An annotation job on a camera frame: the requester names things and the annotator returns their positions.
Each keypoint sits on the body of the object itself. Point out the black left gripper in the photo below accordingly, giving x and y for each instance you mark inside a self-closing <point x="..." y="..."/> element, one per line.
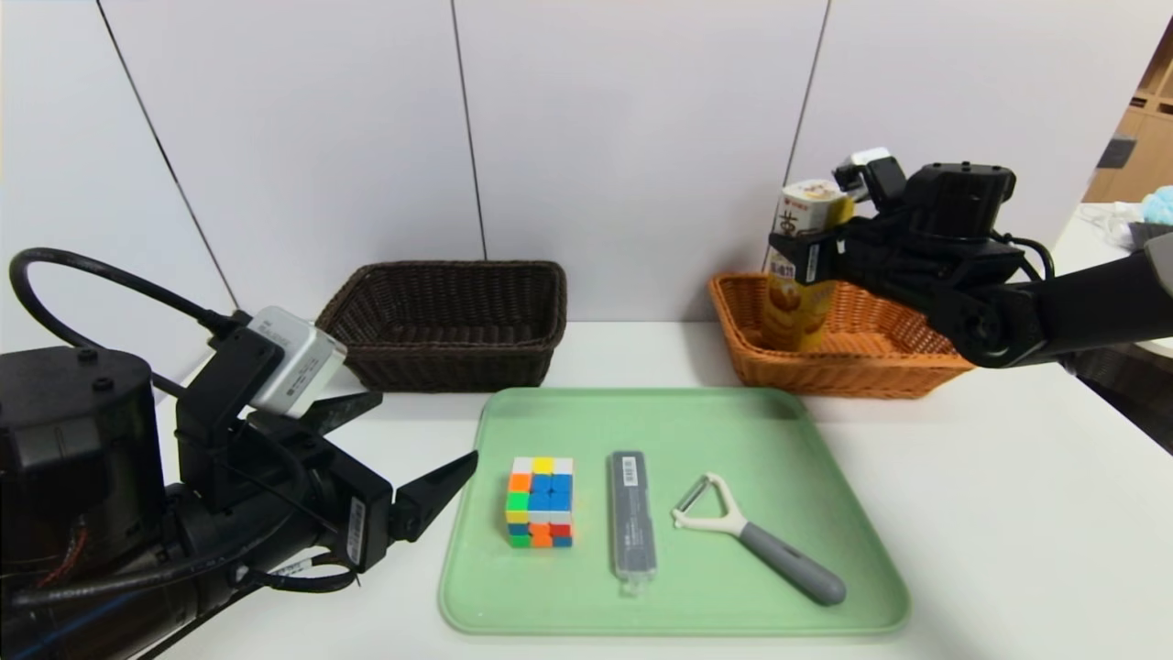
<point x="359" y="525"/>

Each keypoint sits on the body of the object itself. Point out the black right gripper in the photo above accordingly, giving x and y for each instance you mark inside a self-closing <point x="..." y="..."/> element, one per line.
<point x="806" y="258"/>

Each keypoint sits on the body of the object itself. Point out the yellow potato chip box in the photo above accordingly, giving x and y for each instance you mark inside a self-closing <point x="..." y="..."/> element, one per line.
<point x="797" y="312"/>

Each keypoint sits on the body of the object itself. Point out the multicoloured puzzle cube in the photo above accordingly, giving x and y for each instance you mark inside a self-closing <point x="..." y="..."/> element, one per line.
<point x="541" y="500"/>

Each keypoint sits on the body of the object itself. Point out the grey slim barcode case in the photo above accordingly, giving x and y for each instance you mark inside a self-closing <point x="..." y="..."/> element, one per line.
<point x="632" y="522"/>

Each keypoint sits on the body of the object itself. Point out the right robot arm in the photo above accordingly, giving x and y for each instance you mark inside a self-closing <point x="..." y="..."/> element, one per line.
<point x="1100" y="302"/>

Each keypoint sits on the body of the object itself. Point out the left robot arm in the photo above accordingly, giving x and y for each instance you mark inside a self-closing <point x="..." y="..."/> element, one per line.
<point x="73" y="440"/>

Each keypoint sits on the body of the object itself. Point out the dark brown wicker basket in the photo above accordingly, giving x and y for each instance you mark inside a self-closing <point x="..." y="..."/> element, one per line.
<point x="440" y="367"/>

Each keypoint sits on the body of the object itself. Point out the orange wicker basket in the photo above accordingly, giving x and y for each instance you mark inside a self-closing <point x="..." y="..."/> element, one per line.
<point x="861" y="376"/>

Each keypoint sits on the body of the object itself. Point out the small dark background basket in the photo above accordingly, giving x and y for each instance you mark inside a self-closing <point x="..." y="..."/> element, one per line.
<point x="1153" y="240"/>

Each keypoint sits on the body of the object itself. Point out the light green plastic tray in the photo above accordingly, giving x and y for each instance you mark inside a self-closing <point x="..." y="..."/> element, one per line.
<point x="568" y="422"/>

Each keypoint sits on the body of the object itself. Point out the white background table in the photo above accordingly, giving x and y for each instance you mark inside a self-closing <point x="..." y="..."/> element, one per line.
<point x="1072" y="255"/>

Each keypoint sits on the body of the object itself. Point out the white crumpled cloth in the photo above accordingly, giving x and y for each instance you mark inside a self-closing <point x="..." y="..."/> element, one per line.
<point x="1111" y="225"/>

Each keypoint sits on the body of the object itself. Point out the wooden shelf unit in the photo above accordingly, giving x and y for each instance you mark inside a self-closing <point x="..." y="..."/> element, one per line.
<point x="1145" y="156"/>

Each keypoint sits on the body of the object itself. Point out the light blue fluffy object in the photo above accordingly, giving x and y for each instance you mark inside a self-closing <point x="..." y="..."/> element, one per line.
<point x="1159" y="207"/>

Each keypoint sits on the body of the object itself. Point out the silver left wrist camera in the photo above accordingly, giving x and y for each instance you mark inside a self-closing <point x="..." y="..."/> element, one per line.
<point x="302" y="362"/>

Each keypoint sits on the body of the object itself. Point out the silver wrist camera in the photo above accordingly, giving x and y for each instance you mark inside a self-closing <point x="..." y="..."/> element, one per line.
<point x="871" y="160"/>
<point x="302" y="362"/>

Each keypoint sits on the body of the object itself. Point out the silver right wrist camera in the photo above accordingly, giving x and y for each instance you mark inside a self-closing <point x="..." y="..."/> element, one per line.
<point x="871" y="160"/>

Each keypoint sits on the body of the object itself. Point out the dark grey wall box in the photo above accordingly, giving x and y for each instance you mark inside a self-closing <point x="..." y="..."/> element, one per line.
<point x="1113" y="154"/>

